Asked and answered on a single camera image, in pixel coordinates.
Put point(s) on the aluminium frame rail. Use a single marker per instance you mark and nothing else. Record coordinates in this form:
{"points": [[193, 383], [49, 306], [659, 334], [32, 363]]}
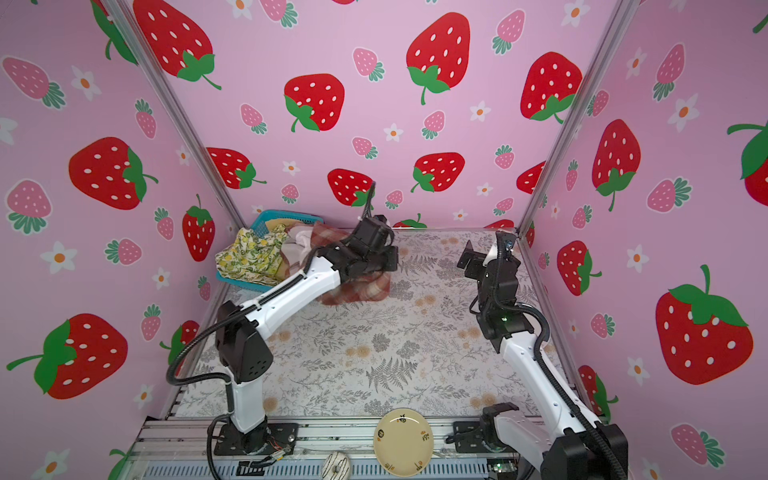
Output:
{"points": [[175, 449]]}

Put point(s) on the lemon print skirt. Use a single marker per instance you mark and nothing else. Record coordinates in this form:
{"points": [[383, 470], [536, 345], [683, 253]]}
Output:
{"points": [[253, 259]]}

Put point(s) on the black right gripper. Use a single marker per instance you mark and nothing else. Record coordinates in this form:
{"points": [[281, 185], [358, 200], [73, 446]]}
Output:
{"points": [[469, 257]]}

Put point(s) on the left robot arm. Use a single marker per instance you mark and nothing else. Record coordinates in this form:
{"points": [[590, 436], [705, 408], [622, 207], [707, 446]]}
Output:
{"points": [[242, 339]]}

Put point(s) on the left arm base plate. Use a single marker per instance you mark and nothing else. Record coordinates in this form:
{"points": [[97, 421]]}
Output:
{"points": [[264, 440]]}

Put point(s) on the teal plastic basket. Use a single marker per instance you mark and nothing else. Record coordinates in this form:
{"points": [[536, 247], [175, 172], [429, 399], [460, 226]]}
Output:
{"points": [[260, 228]]}

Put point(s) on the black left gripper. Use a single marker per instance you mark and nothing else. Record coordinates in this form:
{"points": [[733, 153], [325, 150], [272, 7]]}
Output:
{"points": [[391, 252]]}

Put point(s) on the cream plate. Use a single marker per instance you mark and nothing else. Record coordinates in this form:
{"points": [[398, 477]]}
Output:
{"points": [[403, 442]]}

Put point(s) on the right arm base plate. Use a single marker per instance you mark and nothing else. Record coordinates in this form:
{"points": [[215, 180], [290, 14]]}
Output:
{"points": [[480, 437]]}

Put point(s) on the red plaid skirt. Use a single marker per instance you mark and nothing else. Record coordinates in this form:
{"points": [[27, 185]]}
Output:
{"points": [[295, 249]]}

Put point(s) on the chocolate drizzled donut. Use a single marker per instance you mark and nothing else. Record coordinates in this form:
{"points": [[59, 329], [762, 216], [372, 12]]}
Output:
{"points": [[337, 466]]}

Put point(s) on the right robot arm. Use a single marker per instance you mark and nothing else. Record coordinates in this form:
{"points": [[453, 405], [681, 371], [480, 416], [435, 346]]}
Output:
{"points": [[572, 442]]}

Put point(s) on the tan skirt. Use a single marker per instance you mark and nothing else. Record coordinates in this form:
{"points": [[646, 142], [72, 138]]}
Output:
{"points": [[279, 225]]}

